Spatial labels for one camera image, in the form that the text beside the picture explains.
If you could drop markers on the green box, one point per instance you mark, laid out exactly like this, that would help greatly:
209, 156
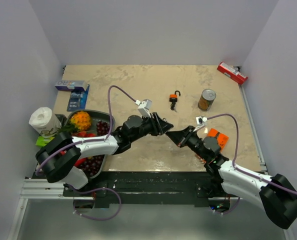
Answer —
43, 141

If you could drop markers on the blue blister pack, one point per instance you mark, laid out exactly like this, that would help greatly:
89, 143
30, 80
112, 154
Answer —
77, 100

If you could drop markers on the orange blister pack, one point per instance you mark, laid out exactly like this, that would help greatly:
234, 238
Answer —
222, 139

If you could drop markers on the orange black padlock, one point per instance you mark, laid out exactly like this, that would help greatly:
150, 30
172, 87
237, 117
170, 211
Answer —
173, 98

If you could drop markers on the tin can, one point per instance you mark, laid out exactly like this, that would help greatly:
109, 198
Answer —
206, 99

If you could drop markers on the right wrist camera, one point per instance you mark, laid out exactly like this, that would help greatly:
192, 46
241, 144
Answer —
201, 122

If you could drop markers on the grey fruit tray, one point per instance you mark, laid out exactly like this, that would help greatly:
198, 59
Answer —
101, 116

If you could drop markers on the aluminium rail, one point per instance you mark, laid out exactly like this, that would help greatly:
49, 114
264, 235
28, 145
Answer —
41, 189

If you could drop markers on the orange flower pineapple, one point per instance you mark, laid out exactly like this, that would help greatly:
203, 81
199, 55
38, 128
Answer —
79, 123

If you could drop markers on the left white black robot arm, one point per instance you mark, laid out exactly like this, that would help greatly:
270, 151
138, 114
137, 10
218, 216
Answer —
57, 159

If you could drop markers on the purple grapes bunch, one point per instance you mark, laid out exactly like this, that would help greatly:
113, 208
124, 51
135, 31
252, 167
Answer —
91, 165

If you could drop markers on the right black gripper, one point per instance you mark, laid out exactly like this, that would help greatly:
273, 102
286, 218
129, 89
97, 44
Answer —
178, 137

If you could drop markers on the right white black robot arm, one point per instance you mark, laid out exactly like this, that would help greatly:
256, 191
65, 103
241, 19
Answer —
275, 195

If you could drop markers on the red cardboard box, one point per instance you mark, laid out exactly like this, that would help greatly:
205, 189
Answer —
232, 73

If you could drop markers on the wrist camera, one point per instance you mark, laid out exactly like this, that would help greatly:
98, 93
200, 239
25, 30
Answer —
144, 107
201, 122

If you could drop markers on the small peach fruits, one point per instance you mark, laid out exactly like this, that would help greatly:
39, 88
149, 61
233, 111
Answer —
84, 135

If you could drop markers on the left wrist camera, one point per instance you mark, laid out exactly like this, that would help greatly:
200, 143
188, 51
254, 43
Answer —
144, 107

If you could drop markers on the paper towel roll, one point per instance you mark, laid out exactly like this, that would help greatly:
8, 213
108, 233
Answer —
45, 122

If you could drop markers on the blue white box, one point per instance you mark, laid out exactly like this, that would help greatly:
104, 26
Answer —
71, 85

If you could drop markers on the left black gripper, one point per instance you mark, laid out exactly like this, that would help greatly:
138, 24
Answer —
159, 127

